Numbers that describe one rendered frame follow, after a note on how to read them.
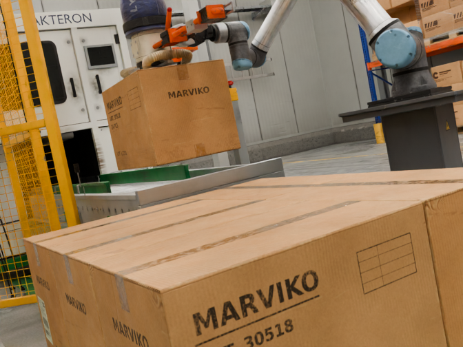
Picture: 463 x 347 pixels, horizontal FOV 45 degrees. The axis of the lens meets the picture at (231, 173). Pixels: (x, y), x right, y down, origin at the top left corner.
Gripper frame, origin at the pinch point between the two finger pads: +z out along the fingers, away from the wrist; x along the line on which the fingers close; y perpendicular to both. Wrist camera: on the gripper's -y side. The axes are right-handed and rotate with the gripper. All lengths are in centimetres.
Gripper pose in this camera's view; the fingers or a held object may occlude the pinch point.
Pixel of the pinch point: (176, 36)
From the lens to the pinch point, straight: 245.1
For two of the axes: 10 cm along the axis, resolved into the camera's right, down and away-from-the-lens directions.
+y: -5.0, 0.4, 8.7
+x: -2.0, -9.8, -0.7
